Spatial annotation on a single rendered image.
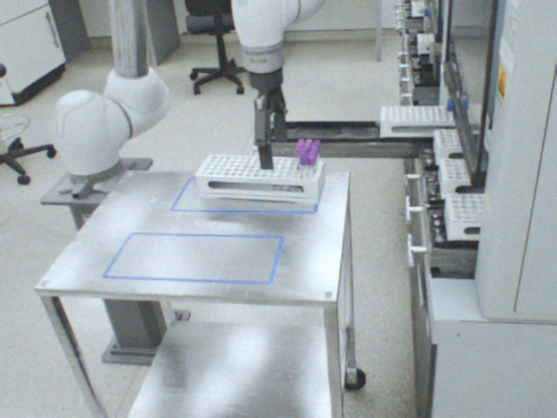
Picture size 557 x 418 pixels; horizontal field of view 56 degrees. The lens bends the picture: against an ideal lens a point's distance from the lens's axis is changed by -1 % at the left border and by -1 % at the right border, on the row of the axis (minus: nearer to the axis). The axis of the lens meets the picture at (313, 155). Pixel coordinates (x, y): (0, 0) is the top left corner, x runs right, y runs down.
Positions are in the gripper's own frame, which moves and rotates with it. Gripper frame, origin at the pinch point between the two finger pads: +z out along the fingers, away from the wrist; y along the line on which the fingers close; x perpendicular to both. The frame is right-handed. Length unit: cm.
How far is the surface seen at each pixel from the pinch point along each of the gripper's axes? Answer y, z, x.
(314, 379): 12, 65, 8
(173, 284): 34.4, 11.0, -12.6
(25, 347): -7, 93, -108
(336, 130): -35.4, 12.7, 8.9
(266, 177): 4.5, 4.8, -1.4
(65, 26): -328, 62, -290
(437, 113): -36, 7, 38
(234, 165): -0.5, 5.0, -10.7
